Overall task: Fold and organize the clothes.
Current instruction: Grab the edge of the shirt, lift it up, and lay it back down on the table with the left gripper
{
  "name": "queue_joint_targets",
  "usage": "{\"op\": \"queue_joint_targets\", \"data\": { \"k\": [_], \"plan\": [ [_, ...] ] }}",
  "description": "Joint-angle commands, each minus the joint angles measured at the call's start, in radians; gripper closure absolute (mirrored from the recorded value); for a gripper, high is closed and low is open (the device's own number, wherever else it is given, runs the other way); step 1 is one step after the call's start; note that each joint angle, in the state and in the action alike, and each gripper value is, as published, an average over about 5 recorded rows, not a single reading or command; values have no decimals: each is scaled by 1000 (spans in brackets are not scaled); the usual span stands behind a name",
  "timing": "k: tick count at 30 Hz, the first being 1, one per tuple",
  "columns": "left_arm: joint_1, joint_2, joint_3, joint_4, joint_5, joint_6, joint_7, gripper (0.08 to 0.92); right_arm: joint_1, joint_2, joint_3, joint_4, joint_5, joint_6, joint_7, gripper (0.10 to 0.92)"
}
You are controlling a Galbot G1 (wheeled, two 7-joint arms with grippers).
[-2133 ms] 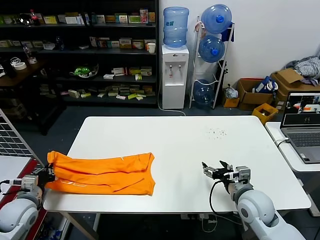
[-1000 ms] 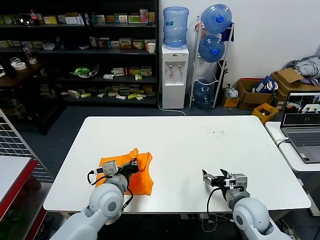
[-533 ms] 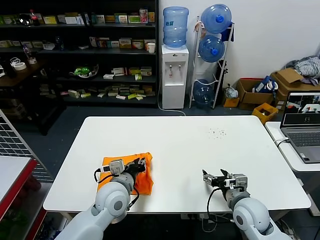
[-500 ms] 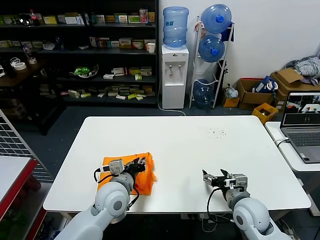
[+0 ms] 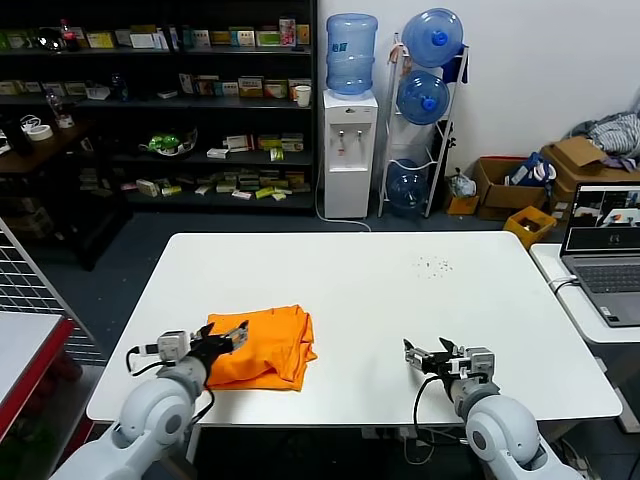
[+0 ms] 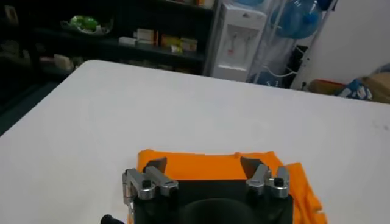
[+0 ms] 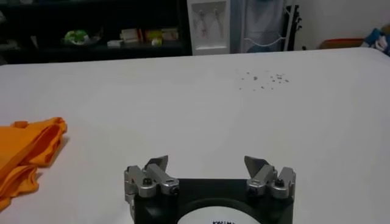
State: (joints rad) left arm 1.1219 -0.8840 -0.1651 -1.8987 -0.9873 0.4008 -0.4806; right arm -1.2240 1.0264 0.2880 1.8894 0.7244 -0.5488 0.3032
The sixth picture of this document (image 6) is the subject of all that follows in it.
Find white metal jug rack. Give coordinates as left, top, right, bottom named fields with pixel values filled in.
left=248, top=0, right=339, bottom=91

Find open brown cardboard box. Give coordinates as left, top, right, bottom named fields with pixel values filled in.
left=307, top=79, right=347, bottom=96

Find orange t-shirt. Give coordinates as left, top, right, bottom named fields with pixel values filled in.
left=126, top=149, right=328, bottom=224

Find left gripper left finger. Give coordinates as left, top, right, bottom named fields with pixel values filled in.
left=122, top=157, right=179, bottom=203

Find dark blue hanging cloth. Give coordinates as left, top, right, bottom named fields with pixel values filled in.
left=316, top=0, right=335, bottom=12

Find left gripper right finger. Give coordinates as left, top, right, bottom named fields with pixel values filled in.
left=240, top=156, right=290, bottom=198

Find white and red medicine box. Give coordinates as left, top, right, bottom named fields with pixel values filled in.
left=136, top=28, right=159, bottom=42

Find green and white helmet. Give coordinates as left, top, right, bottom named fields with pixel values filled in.
left=60, top=15, right=113, bottom=35

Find upright blue water jug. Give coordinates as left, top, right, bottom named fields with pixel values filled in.
left=233, top=0, right=266, bottom=7

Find small flat white box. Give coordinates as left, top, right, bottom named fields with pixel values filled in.
left=118, top=36, right=138, bottom=46

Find white water dispenser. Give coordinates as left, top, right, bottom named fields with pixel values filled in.
left=210, top=2, right=268, bottom=82

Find black shelving unit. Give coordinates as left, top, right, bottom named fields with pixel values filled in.
left=0, top=0, right=219, bottom=107

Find large brown cardboard box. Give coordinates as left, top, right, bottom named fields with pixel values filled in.
left=361, top=72, right=390, bottom=104

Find blue shopping bag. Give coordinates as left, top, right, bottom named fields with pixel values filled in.
left=336, top=78, right=374, bottom=101

